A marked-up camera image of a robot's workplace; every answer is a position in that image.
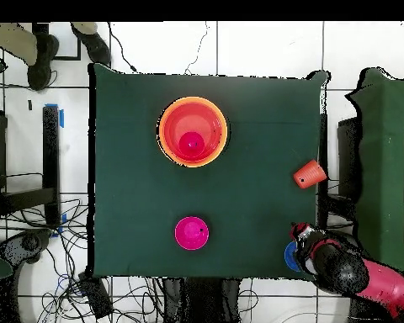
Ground orange cup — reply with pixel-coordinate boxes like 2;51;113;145
292;159;328;190

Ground red cup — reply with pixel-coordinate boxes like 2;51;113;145
178;130;207;160

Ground orange-red shallow bowl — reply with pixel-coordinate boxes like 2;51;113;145
162;101;225;163

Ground large orange bowl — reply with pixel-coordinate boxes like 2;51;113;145
155;96;229;168

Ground small dark blue bowl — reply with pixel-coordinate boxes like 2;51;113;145
284;240;301;273

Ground small crimson bowl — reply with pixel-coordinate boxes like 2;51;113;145
174;215;210;251

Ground dark green table cloth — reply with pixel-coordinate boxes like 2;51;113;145
87;63;331;281

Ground black power brick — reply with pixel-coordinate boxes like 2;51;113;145
78;271;114;320

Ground black office chair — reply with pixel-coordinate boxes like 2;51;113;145
0;228;53;270

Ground person's foot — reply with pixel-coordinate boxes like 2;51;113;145
70;23;112;66
26;31;61;92

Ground black square tape outline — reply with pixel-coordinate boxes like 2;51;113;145
31;21;82;61

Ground person's leg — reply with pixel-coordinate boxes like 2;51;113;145
0;22;39;67

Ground black metal frame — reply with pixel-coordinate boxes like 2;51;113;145
0;105;61;230
326;115;361;216

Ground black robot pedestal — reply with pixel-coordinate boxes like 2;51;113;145
161;277;242;323

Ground thin black floor cable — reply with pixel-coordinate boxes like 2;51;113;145
0;69;58;92
107;21;138;73
184;21;210;75

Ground tangled floor cables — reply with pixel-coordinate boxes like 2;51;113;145
0;198;169;323

